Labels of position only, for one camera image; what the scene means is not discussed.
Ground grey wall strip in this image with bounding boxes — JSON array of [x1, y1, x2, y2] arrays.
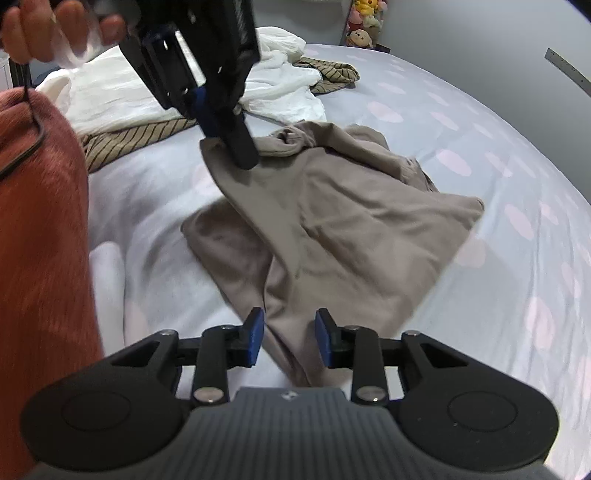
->
[[545, 47, 591, 99]]

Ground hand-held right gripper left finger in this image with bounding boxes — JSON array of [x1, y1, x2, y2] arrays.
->
[[111, 307, 266, 406]]

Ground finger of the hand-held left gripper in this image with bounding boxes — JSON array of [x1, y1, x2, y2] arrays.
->
[[182, 85, 225, 140], [210, 99, 260, 170]]

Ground olive striped garment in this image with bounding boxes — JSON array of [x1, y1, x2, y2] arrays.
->
[[81, 56, 362, 174]]

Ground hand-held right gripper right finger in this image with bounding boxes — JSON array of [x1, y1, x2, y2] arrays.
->
[[315, 308, 467, 406]]

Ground bed with pink-dotted sheet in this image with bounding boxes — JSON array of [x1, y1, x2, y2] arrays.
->
[[32, 44, 591, 480]]

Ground person's left hand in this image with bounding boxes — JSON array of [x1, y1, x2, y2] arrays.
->
[[0, 0, 126, 65]]

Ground person's red pants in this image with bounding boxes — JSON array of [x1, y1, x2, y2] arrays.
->
[[0, 88, 105, 480]]

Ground taupe long-sleeve shirt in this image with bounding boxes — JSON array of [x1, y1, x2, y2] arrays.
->
[[181, 121, 485, 388]]

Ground white crinkled cloth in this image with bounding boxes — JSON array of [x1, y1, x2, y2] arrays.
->
[[34, 25, 326, 137]]

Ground hanging net of plush toys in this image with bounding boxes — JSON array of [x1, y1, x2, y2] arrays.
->
[[344, 0, 389, 49]]

